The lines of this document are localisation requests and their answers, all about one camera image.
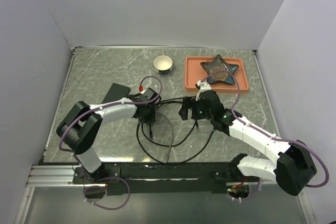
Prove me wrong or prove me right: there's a grey ethernet cable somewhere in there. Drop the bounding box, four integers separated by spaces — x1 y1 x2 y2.
154 111 175 164

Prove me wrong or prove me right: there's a black network switch box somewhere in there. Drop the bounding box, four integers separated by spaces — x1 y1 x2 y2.
102 83 131 104

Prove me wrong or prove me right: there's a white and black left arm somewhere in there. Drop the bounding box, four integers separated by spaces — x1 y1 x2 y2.
56 88 160 183

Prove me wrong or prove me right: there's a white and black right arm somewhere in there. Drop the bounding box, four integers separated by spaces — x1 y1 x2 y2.
179 90 317 196

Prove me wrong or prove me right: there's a salmon pink tray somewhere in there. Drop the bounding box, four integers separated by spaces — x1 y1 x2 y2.
184 56 249 94

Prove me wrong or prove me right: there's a dark blue star dish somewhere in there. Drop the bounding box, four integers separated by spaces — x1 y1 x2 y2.
200 59 239 85

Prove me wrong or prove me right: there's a clear glass bowl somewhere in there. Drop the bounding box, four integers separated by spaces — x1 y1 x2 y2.
205 55 231 81

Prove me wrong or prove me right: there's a small white teal bowl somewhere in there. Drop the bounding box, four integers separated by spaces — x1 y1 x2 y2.
153 55 173 74

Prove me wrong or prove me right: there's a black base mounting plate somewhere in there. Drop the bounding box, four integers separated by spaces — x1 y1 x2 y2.
72 162 258 196

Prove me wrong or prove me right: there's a black ethernet cable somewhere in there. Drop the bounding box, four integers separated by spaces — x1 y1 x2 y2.
135 97 216 164

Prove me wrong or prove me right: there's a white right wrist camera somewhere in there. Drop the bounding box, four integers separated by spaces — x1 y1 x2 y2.
195 80 212 101

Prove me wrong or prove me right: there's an aluminium frame rail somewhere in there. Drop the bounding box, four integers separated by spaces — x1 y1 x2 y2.
26 164 304 188

